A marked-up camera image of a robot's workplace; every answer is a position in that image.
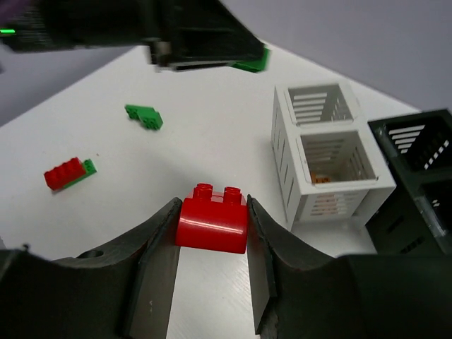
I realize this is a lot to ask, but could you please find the white slotted container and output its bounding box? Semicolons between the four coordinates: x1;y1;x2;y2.
271;81;396;227

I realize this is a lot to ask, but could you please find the black slotted container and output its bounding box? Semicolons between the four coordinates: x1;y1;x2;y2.
366;109;451;255

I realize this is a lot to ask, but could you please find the red curved lego brick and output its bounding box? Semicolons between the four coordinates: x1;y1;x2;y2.
175;183;249;254

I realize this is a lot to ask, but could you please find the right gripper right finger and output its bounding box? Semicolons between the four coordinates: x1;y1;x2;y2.
247;197;451;338

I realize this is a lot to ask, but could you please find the red green stacked lego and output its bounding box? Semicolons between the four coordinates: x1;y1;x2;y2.
44;157;97;191

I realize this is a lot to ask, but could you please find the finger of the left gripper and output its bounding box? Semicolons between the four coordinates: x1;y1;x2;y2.
148;1;264;71

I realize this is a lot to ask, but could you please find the green square lego brick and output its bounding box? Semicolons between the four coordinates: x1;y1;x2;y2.
124;105;163;131

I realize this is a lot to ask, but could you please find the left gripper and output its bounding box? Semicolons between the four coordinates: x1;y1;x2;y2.
1;0;162;53

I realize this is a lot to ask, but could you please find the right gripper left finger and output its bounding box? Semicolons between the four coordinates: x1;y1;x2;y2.
1;198;182;338

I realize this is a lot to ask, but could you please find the green long lego piece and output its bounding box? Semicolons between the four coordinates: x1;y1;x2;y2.
231;47;271;73

